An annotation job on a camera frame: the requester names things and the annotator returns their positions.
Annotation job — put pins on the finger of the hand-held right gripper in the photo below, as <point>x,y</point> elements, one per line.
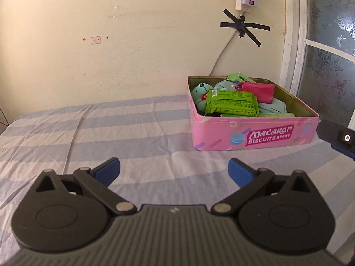
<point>338,138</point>

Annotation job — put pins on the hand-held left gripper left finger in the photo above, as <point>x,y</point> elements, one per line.
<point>106,171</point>

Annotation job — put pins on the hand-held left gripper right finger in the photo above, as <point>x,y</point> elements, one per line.
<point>240,173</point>

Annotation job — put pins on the pink biscuit tin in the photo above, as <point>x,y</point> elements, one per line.
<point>222,135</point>

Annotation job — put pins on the green snack packet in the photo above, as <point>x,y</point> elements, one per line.
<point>233,102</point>

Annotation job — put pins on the pink zip pouch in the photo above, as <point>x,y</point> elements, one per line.
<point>260,91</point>

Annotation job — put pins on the teal plush toy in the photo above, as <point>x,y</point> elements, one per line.
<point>199,91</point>

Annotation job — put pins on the green medicine box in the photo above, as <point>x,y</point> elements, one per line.
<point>239,77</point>

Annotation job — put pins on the striped bed sheet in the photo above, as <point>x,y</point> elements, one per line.
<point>111,133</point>

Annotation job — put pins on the light blue cloth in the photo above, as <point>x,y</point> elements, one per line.
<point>273,106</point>

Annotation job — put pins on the frosted floral glass door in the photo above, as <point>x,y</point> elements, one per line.
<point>330,47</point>

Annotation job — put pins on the black tape star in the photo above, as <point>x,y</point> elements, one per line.
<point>242,26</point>

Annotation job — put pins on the white plug adapter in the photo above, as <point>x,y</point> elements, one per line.
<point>249,0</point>

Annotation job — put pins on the white door frame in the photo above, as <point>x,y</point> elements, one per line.
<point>291,33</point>

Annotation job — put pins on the pink wall sticker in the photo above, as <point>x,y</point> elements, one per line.
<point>96,40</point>

